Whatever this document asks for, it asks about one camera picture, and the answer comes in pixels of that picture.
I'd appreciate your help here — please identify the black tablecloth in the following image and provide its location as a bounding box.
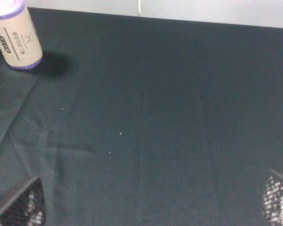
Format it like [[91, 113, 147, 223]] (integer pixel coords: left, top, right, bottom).
[[0, 8, 283, 226]]

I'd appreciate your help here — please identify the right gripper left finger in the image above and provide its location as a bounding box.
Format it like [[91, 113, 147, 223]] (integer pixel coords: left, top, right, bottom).
[[0, 176, 46, 226]]

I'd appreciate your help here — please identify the purple-capped beige roll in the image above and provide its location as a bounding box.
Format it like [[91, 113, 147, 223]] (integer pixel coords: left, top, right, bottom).
[[0, 0, 43, 70]]

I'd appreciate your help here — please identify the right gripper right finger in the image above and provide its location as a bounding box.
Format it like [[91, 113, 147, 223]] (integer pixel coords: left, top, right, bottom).
[[262, 169, 283, 226]]

